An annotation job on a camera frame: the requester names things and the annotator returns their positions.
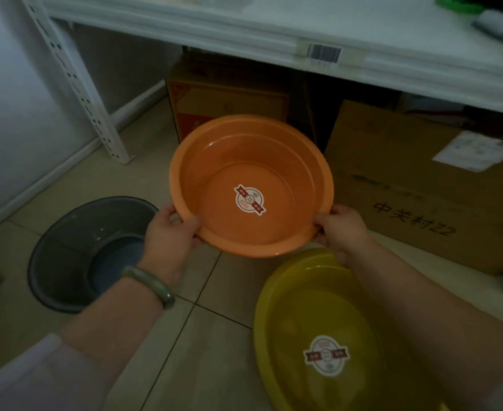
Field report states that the pile of colourful brushes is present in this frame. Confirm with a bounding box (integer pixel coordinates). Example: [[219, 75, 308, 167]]
[[434, 0, 503, 41]]

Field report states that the person's right hand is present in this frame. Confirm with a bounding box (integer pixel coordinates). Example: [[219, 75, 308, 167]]
[[312, 204, 377, 269]]

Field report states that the orange basin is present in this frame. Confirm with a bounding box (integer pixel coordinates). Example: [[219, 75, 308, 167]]
[[169, 114, 334, 258]]

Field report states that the white metal shelf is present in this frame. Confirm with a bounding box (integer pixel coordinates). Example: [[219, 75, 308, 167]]
[[18, 0, 503, 166]]

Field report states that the person's left hand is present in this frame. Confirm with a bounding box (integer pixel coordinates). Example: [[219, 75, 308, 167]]
[[138, 203, 204, 288]]

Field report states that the person's right forearm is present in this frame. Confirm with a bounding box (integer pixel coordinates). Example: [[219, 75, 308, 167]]
[[350, 243, 503, 407]]

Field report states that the red and yellow carton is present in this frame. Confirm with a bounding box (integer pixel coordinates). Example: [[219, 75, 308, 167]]
[[165, 59, 291, 144]]

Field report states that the person's left forearm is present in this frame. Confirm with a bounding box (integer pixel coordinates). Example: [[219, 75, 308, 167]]
[[58, 276, 171, 381]]

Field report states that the large brown cardboard box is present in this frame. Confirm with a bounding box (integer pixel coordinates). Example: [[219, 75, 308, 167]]
[[323, 100, 503, 277]]

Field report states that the grey basin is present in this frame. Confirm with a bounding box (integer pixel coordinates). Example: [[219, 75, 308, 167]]
[[27, 195, 160, 315]]

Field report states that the green jade bracelet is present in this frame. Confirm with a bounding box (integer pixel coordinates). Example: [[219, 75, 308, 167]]
[[121, 265, 176, 309]]

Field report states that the barcode sticker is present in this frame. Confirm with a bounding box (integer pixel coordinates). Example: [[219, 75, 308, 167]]
[[306, 43, 343, 63]]

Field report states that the white shipping label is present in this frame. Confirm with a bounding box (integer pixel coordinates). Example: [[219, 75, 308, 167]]
[[432, 130, 503, 172]]

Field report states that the yellow basin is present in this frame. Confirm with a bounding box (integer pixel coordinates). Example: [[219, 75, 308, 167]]
[[252, 248, 449, 411]]

